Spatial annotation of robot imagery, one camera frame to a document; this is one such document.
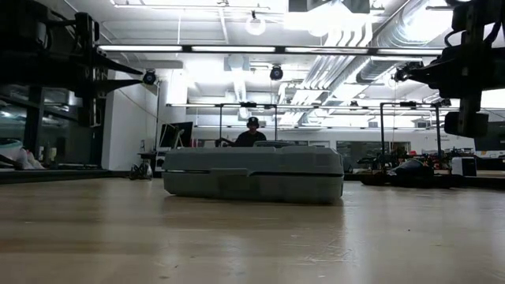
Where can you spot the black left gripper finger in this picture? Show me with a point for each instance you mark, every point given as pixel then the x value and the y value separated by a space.
pixel 118 84
pixel 114 65

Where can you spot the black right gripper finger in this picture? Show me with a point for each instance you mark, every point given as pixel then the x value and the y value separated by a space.
pixel 447 88
pixel 442 68

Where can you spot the grey plastic tool case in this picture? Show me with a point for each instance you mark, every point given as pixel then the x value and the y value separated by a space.
pixel 252 173

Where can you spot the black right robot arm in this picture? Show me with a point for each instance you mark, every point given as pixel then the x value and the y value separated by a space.
pixel 495 67

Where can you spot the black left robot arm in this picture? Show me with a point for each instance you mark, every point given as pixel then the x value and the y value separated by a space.
pixel 39 47

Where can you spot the black monitor on stand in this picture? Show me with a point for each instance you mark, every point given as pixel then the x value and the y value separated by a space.
pixel 175 134

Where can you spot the white box device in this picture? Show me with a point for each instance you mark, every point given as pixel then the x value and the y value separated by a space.
pixel 464 165

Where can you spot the black work glove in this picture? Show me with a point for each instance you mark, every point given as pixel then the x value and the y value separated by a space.
pixel 412 167
pixel 375 179

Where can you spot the white teal object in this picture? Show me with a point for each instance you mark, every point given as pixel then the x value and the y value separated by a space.
pixel 16 154

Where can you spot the person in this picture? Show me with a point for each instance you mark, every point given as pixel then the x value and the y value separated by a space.
pixel 250 136

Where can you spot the white round ceiling lamp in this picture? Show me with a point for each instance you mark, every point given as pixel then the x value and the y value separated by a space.
pixel 255 25

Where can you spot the grey monitor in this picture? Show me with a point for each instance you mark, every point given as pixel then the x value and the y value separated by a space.
pixel 272 143

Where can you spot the black ceiling camera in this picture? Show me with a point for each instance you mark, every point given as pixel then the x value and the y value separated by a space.
pixel 149 77

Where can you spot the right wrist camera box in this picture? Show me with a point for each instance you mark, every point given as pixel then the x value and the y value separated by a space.
pixel 465 124

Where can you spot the black camera stand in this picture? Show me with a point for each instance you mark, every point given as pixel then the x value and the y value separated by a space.
pixel 438 130

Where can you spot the dark wall monitor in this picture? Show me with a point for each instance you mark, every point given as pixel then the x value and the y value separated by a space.
pixel 498 140

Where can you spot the black aluminium table frame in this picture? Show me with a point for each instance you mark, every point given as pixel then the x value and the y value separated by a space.
pixel 51 175

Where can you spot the black overhead camera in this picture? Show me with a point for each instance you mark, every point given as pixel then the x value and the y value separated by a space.
pixel 276 73

